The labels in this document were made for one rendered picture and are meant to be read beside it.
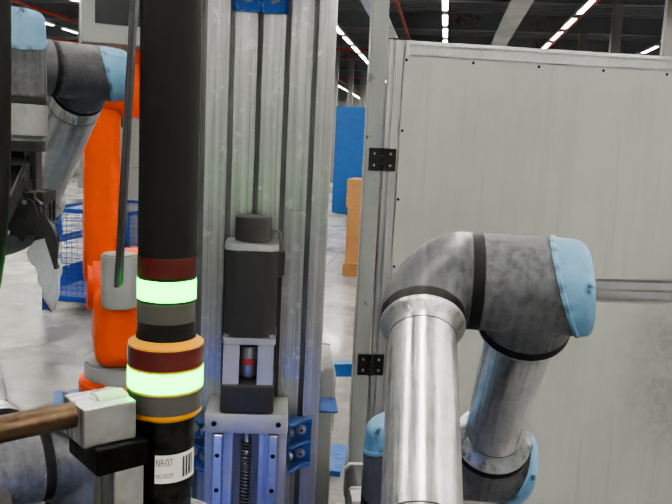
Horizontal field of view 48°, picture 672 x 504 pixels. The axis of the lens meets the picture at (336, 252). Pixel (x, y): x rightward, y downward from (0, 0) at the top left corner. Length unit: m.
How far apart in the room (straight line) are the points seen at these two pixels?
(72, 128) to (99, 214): 3.36
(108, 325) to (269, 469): 3.13
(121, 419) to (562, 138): 2.07
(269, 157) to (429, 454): 0.69
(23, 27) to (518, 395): 0.76
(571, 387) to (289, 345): 1.39
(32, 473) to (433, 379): 0.65
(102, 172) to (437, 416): 3.86
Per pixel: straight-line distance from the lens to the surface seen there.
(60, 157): 1.23
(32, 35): 0.98
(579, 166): 2.42
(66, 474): 1.21
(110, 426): 0.44
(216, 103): 1.27
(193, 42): 0.43
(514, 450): 1.17
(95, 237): 4.55
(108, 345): 4.39
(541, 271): 0.87
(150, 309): 0.43
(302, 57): 1.28
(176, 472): 0.46
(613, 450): 2.68
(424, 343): 0.79
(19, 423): 0.42
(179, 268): 0.43
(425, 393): 0.75
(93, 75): 1.11
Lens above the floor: 1.70
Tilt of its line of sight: 8 degrees down
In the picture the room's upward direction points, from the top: 3 degrees clockwise
